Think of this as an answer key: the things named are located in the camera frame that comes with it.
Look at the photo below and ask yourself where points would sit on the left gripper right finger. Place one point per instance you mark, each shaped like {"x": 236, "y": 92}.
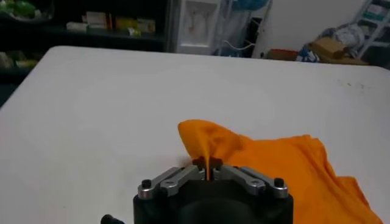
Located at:
{"x": 246, "y": 179}

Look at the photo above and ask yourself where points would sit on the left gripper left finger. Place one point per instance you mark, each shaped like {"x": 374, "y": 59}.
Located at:
{"x": 179, "y": 178}

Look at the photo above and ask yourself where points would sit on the orange t-shirt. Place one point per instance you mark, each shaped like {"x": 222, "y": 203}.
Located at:
{"x": 289, "y": 170}

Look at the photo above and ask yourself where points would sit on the grey clothes pile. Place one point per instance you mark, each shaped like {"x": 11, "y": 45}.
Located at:
{"x": 347, "y": 35}

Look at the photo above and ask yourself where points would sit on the blue and white bag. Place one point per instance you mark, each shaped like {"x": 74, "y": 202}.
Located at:
{"x": 307, "y": 54}

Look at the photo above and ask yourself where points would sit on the white water dispenser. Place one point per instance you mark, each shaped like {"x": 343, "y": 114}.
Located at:
{"x": 195, "y": 39}

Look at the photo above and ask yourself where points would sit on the scattered dark crumbs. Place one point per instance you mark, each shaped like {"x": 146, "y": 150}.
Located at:
{"x": 348, "y": 84}

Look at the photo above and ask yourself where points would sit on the small green box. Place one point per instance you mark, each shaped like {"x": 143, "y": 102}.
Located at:
{"x": 134, "y": 32}

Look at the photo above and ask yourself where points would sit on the white metal jug rack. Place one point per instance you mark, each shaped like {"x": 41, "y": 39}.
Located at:
{"x": 227, "y": 27}

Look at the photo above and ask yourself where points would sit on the large flapped cardboard box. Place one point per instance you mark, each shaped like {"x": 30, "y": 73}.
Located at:
{"x": 327, "y": 47}

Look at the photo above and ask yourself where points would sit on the black shelving unit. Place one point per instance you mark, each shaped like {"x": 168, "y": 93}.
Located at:
{"x": 91, "y": 39}

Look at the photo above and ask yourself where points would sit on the blue water jug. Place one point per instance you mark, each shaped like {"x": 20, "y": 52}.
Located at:
{"x": 250, "y": 4}

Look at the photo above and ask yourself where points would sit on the red and white box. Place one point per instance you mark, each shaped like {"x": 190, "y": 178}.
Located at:
{"x": 97, "y": 19}

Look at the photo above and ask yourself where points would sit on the flat white box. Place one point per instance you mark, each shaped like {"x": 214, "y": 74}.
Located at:
{"x": 76, "y": 26}

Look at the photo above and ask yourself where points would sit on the white storage rack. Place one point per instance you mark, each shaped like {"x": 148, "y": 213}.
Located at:
{"x": 374, "y": 18}

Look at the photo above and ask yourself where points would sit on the bowl of green fruit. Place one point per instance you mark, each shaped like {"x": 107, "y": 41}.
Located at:
{"x": 21, "y": 9}

